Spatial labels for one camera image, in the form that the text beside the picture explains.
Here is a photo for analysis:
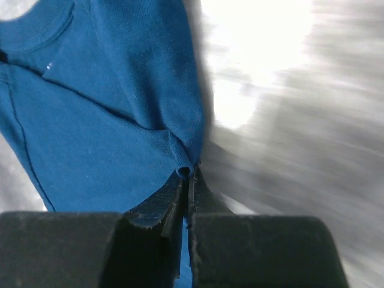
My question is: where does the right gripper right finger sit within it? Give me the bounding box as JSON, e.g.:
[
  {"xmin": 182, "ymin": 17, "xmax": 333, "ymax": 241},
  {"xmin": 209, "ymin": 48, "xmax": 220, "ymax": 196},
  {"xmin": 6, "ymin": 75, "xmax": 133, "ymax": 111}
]
[{"xmin": 188, "ymin": 169, "xmax": 349, "ymax": 287}]

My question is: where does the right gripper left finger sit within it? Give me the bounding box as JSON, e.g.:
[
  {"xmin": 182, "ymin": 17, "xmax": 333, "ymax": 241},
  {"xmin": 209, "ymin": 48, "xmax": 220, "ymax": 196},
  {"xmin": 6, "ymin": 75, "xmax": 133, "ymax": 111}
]
[{"xmin": 1, "ymin": 175, "xmax": 185, "ymax": 287}]

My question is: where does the dark blue t-shirt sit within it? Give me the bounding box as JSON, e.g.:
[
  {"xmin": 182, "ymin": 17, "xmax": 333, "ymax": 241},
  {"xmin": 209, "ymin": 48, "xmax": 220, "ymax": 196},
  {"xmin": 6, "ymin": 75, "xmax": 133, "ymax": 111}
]
[{"xmin": 0, "ymin": 0, "xmax": 214, "ymax": 288}]

